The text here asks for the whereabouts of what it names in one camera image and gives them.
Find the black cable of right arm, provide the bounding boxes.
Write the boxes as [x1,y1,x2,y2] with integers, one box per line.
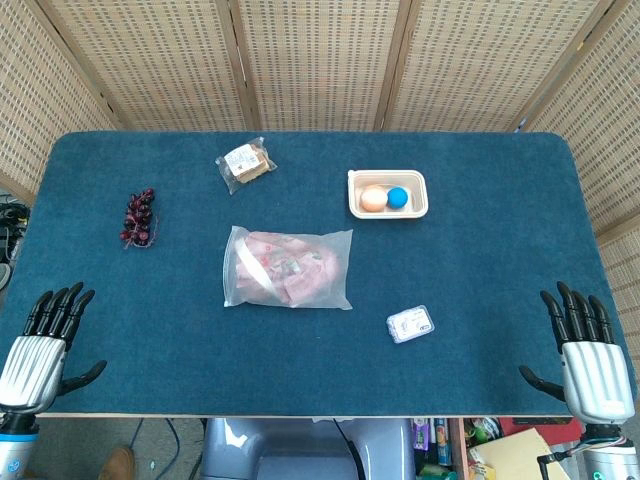
[536,448,584,480]

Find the transparent plastic zip bag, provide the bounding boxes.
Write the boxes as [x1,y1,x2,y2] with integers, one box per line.
[222,225,354,312]

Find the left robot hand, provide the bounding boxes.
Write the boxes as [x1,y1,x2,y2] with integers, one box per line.
[0,282,108,415]

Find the beige rectangular food tray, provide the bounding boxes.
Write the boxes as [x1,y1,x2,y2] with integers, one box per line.
[347,169,430,221]

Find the grey robot torso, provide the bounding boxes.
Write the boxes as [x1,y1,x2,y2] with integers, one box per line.
[199,417,416,480]

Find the pink floral clothes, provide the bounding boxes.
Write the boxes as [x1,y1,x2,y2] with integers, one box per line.
[234,230,344,306]

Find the woven bamboo folding screen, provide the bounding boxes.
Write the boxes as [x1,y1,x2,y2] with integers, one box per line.
[0,0,640,351]

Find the wooden shelf post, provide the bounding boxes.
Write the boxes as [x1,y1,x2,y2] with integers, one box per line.
[448,417,470,480]

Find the peach coloured egg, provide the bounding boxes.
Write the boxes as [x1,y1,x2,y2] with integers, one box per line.
[360,185,390,212]

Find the dark red grape bunch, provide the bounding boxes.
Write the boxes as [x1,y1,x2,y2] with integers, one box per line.
[119,187,160,250]

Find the blue carpet table cover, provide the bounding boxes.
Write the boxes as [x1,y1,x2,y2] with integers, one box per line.
[0,130,639,419]

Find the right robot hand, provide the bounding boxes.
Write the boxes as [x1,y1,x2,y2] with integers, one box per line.
[518,281,632,425]

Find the tangle of cables and devices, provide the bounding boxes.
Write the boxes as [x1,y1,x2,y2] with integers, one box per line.
[0,192,27,291]

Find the brown shoe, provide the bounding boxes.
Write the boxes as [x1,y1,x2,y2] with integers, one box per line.
[98,445,136,480]

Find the yellow cardboard folder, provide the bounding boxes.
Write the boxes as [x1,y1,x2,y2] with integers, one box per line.
[468,427,571,480]

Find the red flat box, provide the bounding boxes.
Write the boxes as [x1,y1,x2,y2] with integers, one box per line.
[499,418,584,444]

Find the small clear plastic box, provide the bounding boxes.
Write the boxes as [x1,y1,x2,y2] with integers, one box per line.
[385,304,435,345]

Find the blue floor cable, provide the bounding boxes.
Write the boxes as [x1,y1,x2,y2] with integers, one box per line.
[130,417,182,466]

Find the packaged biscuits in clear wrapper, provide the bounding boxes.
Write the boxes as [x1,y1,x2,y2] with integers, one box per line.
[215,136,278,196]

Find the black cable on torso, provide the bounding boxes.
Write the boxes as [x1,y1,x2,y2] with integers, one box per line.
[333,418,364,480]

